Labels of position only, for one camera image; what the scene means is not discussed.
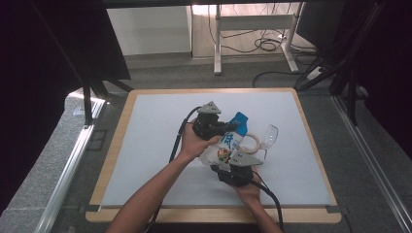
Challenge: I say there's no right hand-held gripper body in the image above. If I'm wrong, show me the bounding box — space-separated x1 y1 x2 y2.
217 150 264 188

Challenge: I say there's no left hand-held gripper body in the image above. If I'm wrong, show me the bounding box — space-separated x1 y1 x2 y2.
192 100 228 141

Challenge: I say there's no white and blue powder bag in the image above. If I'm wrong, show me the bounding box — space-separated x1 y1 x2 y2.
197 111 250 167

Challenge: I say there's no clear glass cup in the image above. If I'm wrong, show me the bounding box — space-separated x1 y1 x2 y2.
237 124 280 160

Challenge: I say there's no person's right hand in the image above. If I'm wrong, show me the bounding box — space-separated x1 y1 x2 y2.
231 166 262 203

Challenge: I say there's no person's left hand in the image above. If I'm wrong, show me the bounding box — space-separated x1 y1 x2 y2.
178 118 222 160

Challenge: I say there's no white table mat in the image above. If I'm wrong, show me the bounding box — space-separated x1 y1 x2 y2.
100 90 334 208

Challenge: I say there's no white power strip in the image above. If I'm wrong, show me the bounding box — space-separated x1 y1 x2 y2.
305 66 325 82

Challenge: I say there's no black tripod stand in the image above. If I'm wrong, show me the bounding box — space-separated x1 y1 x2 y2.
292 0 387 91

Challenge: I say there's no black stand with short legs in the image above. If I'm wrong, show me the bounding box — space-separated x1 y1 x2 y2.
81 77 134 125

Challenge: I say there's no narrow black curtain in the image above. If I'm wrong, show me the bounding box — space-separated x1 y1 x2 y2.
336 0 412 159

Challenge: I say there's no wide black curtain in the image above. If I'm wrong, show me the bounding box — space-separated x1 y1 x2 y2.
0 0 132 215

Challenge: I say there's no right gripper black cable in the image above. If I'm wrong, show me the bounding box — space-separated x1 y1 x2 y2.
249 169 286 233

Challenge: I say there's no black floor cable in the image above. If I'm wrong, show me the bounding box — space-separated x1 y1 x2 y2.
252 70 305 88

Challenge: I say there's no black cable coil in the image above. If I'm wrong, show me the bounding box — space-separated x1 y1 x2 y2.
254 37 283 52

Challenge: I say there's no white desk frame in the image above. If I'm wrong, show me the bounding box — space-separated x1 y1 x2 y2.
213 3 305 76

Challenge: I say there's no white wall panel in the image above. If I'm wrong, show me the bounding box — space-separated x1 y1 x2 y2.
106 6 192 56

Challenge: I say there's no aluminium floor rail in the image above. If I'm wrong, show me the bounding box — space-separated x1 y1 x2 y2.
331 95 412 232
33 98 106 233

